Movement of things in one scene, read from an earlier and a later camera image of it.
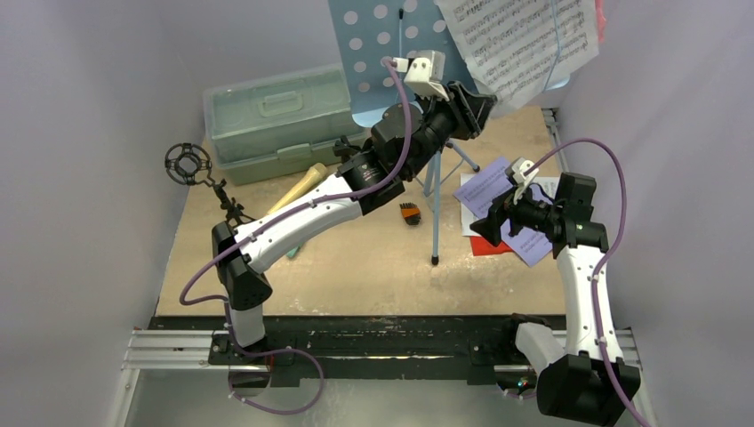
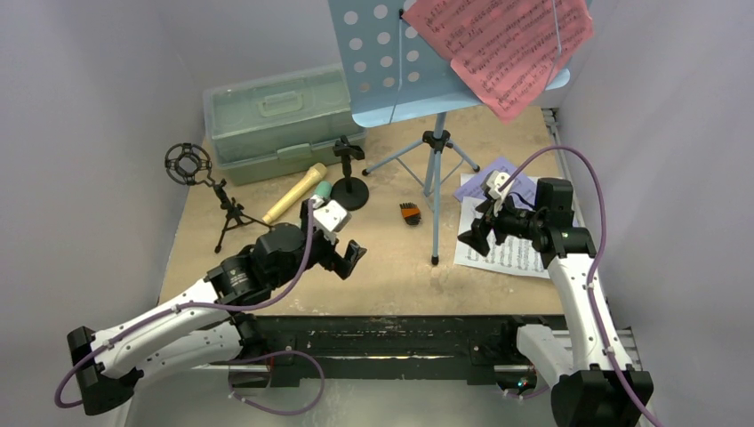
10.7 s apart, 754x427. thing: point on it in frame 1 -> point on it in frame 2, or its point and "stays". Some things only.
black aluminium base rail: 480,350 stays
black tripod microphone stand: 190,164 stays
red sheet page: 601,20 -> 512,49
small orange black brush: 411,213 stays
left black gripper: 472,115 -> 341,265
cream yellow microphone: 300,188 stays
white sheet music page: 518,48 -> 513,255
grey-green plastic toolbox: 276,123 stays
